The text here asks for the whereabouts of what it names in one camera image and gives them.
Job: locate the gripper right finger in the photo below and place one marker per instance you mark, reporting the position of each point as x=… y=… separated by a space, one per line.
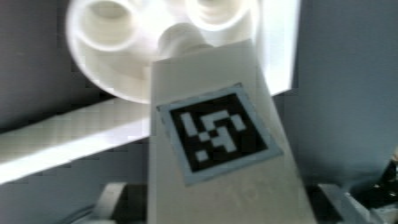
x=343 y=210

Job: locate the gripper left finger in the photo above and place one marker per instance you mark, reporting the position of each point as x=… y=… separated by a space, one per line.
x=105 y=205

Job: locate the white stool leg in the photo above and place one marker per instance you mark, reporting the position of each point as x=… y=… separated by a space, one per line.
x=224 y=178

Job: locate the white round stool seat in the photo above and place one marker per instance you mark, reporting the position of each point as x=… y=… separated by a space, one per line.
x=113 y=28

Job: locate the white front rail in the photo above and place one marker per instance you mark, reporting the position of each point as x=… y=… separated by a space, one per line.
x=71 y=136

